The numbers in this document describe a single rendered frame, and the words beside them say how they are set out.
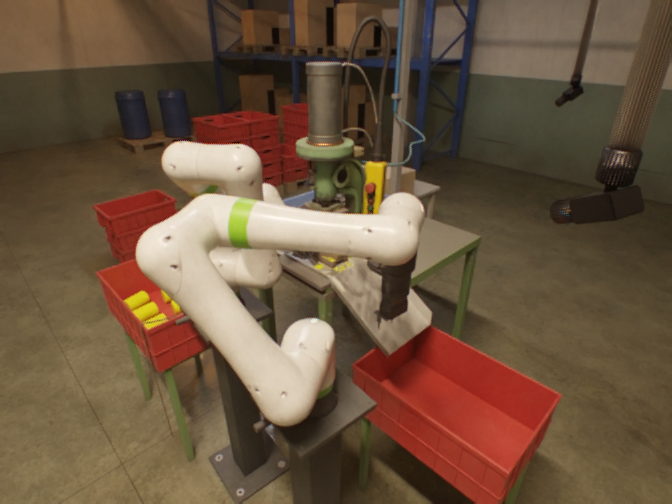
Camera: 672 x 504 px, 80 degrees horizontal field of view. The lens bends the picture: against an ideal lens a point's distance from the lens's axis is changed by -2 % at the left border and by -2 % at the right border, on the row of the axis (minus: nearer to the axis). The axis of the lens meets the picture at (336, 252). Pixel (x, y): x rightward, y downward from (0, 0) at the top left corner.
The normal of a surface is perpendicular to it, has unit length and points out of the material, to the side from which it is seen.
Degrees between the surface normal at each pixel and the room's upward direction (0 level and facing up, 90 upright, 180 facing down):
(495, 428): 0
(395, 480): 0
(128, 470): 0
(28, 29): 90
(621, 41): 90
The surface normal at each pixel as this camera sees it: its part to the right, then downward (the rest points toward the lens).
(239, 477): 0.00, -0.88
